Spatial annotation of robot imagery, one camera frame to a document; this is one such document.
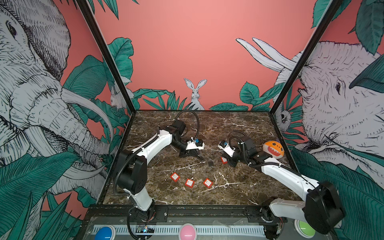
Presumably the red padlock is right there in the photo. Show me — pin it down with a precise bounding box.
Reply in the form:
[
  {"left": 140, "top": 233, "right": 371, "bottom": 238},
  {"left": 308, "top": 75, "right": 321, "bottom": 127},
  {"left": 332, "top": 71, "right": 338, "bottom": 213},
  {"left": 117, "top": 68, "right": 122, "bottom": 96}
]
[
  {"left": 185, "top": 179, "right": 195, "bottom": 188},
  {"left": 221, "top": 157, "right": 228, "bottom": 165},
  {"left": 170, "top": 173, "right": 180, "bottom": 182},
  {"left": 203, "top": 178, "right": 213, "bottom": 189}
]

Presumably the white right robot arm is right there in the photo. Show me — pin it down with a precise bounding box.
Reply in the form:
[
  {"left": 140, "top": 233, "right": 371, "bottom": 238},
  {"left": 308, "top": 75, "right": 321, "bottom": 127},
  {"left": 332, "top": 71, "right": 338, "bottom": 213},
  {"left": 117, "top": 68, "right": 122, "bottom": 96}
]
[{"left": 218, "top": 136, "right": 346, "bottom": 235}]

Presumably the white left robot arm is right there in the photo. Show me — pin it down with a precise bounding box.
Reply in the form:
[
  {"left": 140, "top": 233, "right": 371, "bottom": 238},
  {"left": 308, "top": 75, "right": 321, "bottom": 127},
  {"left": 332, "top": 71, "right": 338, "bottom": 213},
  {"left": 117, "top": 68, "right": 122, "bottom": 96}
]
[{"left": 113, "top": 120, "right": 205, "bottom": 213}]

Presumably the orange shark plush toy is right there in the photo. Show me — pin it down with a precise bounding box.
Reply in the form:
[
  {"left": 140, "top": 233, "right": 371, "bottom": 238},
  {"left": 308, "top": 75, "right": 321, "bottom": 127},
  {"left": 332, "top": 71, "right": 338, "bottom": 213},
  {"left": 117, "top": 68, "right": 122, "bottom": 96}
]
[{"left": 263, "top": 141, "right": 285, "bottom": 159}]

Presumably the pink push button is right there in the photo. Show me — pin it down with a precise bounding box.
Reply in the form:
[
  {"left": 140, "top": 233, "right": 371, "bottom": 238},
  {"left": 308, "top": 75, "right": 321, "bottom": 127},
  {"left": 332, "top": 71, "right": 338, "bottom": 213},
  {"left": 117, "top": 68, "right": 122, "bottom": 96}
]
[{"left": 179, "top": 223, "right": 198, "bottom": 240}]

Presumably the green push button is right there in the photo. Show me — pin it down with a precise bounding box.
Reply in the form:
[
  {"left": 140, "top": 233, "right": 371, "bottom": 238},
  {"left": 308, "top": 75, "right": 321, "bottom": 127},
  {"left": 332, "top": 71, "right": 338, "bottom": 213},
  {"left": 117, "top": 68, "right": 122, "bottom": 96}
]
[{"left": 294, "top": 220, "right": 316, "bottom": 239}]

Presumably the blue push button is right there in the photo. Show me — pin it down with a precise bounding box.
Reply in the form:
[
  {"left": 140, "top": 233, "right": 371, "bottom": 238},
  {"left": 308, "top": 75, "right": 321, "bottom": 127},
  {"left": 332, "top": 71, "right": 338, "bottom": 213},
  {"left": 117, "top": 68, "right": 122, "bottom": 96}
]
[{"left": 95, "top": 225, "right": 117, "bottom": 240}]

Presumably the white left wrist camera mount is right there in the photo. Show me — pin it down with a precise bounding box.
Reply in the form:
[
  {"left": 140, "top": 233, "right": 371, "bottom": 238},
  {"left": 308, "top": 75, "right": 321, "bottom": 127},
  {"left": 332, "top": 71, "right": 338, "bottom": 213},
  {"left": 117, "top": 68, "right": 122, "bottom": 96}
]
[{"left": 186, "top": 139, "right": 205, "bottom": 150}]

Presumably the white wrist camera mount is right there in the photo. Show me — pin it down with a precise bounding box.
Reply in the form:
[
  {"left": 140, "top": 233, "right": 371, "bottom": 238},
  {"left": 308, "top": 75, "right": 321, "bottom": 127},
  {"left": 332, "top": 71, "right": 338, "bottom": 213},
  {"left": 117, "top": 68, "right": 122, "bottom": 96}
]
[
  {"left": 218, "top": 140, "right": 235, "bottom": 158},
  {"left": 186, "top": 139, "right": 205, "bottom": 150}
]

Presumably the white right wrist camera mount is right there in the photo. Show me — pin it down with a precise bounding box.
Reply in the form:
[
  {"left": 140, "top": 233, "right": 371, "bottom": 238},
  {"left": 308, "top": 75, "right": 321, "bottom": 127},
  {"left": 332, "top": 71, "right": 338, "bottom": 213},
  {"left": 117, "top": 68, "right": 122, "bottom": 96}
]
[{"left": 218, "top": 140, "right": 235, "bottom": 158}]

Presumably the black corrugated cable right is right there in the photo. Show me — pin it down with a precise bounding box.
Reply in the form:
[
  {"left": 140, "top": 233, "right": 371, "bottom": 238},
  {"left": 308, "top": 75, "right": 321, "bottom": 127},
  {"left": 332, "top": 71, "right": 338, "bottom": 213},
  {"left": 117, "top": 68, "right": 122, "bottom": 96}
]
[{"left": 227, "top": 130, "right": 248, "bottom": 148}]

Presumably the black corrugated cable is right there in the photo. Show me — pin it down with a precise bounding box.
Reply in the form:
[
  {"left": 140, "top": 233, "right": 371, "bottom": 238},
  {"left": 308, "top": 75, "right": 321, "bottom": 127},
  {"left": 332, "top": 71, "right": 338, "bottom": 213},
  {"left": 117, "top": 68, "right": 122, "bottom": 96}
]
[
  {"left": 174, "top": 109, "right": 201, "bottom": 142},
  {"left": 227, "top": 130, "right": 248, "bottom": 148}
]

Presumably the black corrugated cable left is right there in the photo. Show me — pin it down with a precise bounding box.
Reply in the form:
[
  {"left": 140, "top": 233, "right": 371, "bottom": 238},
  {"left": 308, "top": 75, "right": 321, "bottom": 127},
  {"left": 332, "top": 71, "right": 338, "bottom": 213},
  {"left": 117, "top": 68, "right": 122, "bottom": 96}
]
[{"left": 174, "top": 109, "right": 201, "bottom": 142}]

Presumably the white slotted cable duct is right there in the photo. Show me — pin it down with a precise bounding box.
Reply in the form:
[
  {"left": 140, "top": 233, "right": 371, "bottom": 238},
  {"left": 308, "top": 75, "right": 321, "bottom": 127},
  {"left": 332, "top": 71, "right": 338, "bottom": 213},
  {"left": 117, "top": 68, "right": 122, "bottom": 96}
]
[{"left": 89, "top": 224, "right": 266, "bottom": 238}]

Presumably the black corner frame post left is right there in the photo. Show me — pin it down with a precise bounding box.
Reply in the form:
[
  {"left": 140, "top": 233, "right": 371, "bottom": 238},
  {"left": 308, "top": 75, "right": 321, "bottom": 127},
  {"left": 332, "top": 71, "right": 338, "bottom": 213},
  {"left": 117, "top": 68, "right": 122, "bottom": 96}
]
[{"left": 76, "top": 0, "right": 136, "bottom": 114}]

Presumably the black corner frame post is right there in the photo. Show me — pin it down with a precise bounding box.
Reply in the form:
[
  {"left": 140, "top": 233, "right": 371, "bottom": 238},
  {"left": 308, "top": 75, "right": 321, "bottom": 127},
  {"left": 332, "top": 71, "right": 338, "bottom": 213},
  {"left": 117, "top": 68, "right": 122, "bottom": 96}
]
[
  {"left": 76, "top": 0, "right": 136, "bottom": 114},
  {"left": 269, "top": 0, "right": 343, "bottom": 115}
]

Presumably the black corner frame post right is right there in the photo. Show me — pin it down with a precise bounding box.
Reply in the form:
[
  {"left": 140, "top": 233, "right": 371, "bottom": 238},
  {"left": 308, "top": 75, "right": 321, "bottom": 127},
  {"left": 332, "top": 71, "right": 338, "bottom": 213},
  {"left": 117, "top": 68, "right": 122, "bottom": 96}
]
[{"left": 269, "top": 0, "right": 343, "bottom": 115}]

